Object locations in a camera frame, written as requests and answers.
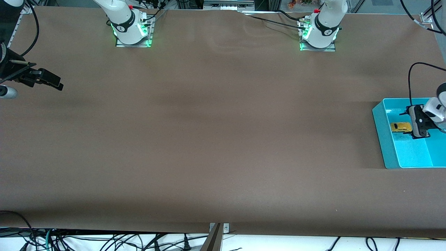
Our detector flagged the yellow toy beetle car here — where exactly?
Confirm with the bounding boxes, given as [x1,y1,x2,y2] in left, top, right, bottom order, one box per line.
[390,122,413,134]

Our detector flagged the turquoise plastic bin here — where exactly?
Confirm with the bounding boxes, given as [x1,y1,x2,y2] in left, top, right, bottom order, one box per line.
[372,98,446,169]

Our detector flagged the colourful background clutter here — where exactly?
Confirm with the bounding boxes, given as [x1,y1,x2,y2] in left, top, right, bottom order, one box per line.
[287,0,324,9]

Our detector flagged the grey power strip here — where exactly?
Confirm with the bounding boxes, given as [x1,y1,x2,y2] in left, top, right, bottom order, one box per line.
[203,0,255,10]

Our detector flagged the dark angled support strut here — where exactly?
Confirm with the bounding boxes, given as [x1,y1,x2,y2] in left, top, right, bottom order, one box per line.
[200,223,224,251]

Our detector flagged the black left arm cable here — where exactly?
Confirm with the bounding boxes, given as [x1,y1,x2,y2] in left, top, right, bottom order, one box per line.
[400,0,446,106]

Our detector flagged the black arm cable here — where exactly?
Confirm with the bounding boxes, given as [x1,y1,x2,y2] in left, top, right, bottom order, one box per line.
[400,0,446,106]
[20,0,40,57]

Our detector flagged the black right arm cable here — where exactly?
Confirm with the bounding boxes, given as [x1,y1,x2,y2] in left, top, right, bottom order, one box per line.
[20,0,40,57]

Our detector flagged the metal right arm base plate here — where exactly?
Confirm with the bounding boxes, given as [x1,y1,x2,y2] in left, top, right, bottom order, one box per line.
[115,15,154,48]

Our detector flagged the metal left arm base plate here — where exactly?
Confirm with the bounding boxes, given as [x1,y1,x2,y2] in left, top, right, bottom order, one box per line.
[299,18,337,52]

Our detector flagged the black looped floor cable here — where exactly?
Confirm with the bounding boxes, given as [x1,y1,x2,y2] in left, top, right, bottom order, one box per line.
[0,210,37,251]

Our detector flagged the black base power cable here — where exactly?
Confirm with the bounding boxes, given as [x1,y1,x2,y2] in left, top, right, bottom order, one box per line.
[239,10,308,31]

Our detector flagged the black tangled floor cables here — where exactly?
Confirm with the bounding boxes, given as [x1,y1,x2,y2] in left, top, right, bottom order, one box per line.
[52,233,209,251]

